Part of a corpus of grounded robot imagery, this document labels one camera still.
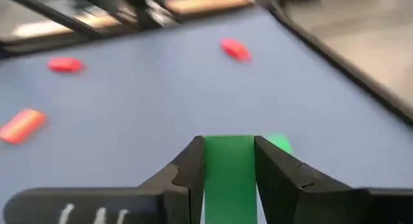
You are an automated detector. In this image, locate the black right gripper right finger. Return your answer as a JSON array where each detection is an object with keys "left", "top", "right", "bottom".
[{"left": 254, "top": 135, "right": 362, "bottom": 224}]

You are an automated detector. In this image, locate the black table frame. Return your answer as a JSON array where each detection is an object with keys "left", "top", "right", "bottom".
[{"left": 0, "top": 0, "right": 413, "bottom": 127}]

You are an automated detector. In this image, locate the red rectangular block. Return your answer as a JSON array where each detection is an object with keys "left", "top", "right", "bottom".
[{"left": 46, "top": 56, "right": 85, "bottom": 74}]

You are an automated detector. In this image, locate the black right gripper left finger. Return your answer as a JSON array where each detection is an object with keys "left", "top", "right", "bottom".
[{"left": 138, "top": 135, "right": 206, "bottom": 224}]

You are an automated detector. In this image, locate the small green block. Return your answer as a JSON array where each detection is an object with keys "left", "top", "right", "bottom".
[{"left": 266, "top": 132, "right": 294, "bottom": 156}]

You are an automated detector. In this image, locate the long green block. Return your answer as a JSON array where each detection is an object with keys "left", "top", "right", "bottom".
[{"left": 203, "top": 135, "right": 258, "bottom": 224}]

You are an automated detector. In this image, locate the wooden table side board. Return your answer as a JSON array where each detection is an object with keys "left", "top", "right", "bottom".
[{"left": 9, "top": 0, "right": 257, "bottom": 39}]

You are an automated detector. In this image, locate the orange rectangular block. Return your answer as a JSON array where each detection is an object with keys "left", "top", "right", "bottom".
[
  {"left": 0, "top": 108, "right": 48, "bottom": 145},
  {"left": 219, "top": 37, "right": 252, "bottom": 63}
]

